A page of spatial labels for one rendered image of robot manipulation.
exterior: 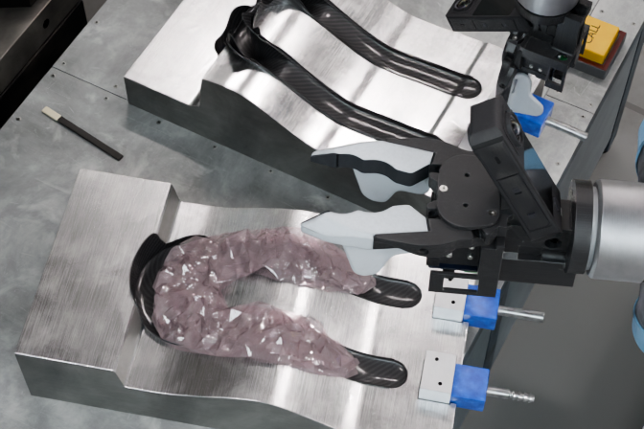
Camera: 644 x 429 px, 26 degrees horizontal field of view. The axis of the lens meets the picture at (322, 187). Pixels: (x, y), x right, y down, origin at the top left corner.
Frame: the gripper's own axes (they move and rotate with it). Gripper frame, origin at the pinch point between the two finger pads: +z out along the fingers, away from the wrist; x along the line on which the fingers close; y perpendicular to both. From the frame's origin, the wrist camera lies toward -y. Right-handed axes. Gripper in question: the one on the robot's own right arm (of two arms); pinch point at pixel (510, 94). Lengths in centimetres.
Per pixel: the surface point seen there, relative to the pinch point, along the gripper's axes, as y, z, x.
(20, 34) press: -69, 13, -14
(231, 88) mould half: -30.9, -2.4, -17.5
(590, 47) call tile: 4.8, 7.4, 18.4
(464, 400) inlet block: 12.2, 4.8, -39.4
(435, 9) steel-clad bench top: -18.3, 11.1, 17.7
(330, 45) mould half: -24.2, 0.2, -3.5
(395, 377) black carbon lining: 3.7, 6.0, -40.0
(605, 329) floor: 18, 91, 27
